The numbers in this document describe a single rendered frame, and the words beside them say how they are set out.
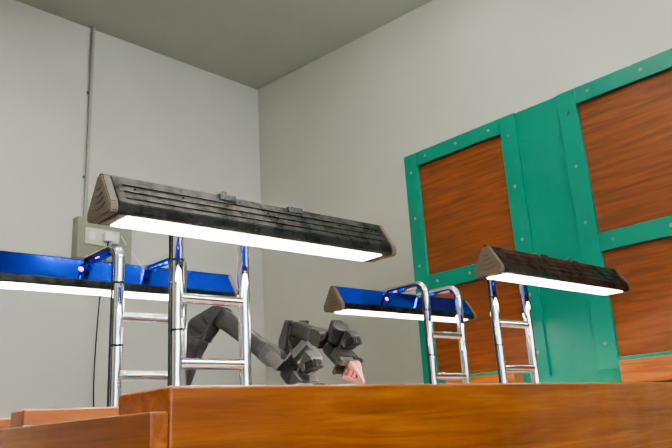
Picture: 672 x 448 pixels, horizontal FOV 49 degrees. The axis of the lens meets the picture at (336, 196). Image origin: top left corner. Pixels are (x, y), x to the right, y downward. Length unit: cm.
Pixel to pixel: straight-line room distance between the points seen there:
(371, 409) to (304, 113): 393
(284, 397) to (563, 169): 191
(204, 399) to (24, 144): 339
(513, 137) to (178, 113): 251
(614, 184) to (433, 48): 194
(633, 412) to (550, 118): 143
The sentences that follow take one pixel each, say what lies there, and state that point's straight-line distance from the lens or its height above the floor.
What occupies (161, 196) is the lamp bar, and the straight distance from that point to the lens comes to 123.
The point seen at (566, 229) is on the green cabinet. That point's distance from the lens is 264.
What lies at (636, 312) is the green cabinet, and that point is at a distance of 250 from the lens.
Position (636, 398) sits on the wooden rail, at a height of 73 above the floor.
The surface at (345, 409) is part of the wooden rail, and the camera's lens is 97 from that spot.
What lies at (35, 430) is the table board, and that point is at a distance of 110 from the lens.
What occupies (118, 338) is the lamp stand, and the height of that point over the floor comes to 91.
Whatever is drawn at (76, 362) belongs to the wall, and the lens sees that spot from 405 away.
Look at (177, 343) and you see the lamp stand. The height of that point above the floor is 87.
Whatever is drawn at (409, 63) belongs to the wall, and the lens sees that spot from 434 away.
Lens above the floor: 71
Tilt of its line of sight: 17 degrees up
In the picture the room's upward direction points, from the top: 3 degrees counter-clockwise
